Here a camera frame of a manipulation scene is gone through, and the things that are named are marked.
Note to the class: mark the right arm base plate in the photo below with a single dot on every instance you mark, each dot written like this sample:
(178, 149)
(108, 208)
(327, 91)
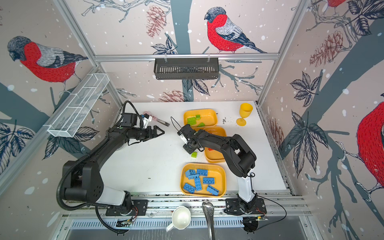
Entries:
(237, 207)

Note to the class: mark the yellow tray far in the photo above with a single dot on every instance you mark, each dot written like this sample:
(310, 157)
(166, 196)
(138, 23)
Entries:
(208, 117)

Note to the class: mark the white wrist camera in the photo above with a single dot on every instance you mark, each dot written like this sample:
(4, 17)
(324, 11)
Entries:
(146, 119)
(183, 138)

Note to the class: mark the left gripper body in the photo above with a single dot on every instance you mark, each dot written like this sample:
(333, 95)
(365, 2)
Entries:
(143, 134)

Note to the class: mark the yellow plastic goblet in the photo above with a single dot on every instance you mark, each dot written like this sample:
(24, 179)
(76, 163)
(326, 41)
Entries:
(244, 111)

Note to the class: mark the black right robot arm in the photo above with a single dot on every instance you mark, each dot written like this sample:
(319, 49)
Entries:
(239, 158)

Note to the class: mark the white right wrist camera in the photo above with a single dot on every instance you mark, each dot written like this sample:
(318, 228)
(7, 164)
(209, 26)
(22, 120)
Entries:
(183, 138)

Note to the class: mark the black wire wall basket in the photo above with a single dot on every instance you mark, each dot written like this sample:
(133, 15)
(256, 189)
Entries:
(186, 69)

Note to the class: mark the blue roof-shaped brick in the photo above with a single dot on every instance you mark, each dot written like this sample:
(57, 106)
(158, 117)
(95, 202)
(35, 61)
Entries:
(190, 172)

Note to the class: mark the yellow tray near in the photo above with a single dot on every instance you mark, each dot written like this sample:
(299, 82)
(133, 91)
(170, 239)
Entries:
(214, 171)

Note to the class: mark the white measuring cup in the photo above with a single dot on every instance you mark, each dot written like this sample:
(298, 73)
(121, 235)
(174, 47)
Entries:
(181, 219)

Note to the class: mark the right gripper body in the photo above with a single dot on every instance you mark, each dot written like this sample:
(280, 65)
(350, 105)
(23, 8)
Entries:
(189, 146)

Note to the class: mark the blue brick bottom vertical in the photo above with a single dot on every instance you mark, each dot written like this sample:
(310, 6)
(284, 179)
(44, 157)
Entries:
(190, 177)

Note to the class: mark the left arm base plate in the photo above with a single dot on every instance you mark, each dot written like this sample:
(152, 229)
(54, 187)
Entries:
(132, 208)

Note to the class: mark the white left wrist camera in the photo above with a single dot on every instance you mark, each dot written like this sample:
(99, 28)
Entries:
(146, 119)

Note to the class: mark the yellow tray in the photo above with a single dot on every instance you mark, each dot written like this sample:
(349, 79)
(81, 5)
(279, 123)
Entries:
(208, 117)
(211, 155)
(214, 171)

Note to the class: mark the white mesh wall shelf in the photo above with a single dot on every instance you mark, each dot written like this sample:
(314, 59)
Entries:
(81, 102)

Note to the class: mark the blue brick horizontal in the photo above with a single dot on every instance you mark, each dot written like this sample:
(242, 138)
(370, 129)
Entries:
(189, 188)

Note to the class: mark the yellow tray middle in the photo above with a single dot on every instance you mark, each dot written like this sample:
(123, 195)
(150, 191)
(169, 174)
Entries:
(211, 155)

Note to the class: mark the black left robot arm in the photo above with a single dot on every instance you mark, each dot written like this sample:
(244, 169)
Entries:
(82, 185)

